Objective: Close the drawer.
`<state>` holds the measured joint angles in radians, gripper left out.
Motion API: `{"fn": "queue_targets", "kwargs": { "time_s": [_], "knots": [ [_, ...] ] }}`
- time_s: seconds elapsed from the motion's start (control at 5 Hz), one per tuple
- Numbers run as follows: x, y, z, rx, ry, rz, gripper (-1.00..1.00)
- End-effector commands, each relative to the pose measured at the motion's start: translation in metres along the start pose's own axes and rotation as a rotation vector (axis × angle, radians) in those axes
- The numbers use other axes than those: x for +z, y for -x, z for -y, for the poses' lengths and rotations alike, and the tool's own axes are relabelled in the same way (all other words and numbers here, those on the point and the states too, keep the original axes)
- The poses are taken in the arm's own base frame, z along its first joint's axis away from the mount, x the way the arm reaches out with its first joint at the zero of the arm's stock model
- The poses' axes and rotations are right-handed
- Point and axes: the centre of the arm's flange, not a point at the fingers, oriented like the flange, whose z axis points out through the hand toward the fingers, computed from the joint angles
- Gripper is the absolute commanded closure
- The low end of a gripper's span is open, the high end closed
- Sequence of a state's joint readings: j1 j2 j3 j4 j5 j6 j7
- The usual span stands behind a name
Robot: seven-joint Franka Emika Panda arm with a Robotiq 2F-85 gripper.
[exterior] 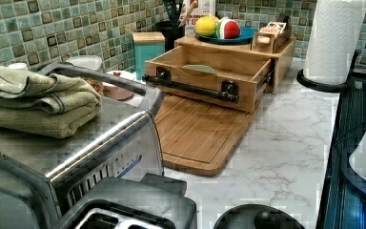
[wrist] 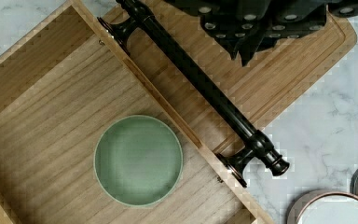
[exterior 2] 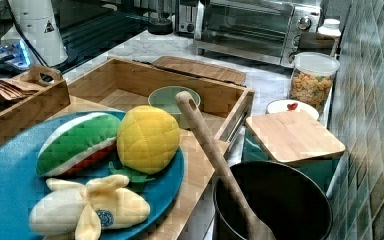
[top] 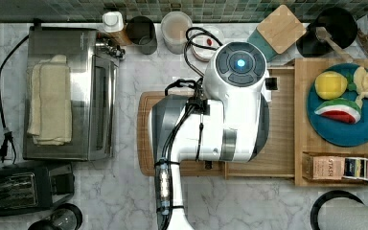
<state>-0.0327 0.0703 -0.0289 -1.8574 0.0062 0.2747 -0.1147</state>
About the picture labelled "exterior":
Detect wooden drawer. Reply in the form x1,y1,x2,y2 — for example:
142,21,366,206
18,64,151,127
143,46,274,113

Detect green bowl in drawer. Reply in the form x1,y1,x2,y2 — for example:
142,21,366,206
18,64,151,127
183,65,214,73

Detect bamboo cutting board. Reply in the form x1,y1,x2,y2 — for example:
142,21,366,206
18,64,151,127
155,95,257,177

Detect white plate with red item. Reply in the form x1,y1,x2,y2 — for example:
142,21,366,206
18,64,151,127
103,71,136,101

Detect teal canister with wooden lid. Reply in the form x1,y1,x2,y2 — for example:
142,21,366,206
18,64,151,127
132,31,165,81

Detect black utensil holder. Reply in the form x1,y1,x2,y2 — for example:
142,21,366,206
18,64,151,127
155,21,185,52

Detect blue plate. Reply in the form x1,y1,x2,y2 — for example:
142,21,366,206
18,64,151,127
194,27,255,45

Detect black toaster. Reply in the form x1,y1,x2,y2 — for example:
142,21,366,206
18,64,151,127
51,174,197,229

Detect plush watermelon slice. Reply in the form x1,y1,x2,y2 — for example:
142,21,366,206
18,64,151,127
215,17,241,39

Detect clear pasta jar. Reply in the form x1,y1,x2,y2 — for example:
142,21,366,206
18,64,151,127
65,54,105,96

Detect black kitchen utensils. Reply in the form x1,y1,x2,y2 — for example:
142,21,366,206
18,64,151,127
163,0,183,26

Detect red white box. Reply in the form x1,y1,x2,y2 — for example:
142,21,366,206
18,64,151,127
180,0,215,34

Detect wooden spoon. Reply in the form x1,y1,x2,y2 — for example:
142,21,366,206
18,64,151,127
178,0,197,28

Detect wooden caddy with packets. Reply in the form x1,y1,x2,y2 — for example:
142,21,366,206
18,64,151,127
252,13,292,53

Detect black round lid with knob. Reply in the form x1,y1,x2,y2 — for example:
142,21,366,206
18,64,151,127
213,204,305,229

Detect folded green towel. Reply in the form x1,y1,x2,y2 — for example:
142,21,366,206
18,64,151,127
0,66,102,138

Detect black paper towel holder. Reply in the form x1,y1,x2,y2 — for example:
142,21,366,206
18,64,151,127
296,51,359,94

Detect white jar lid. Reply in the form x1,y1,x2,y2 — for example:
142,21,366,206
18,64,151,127
8,63,29,70

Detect stainless toaster oven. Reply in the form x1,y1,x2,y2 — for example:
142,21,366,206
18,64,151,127
0,63,163,229

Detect white paper towel roll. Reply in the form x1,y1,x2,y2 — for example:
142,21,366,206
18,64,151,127
303,0,366,83

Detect black drawer handle bar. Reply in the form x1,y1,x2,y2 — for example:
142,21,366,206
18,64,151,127
143,74,239,103

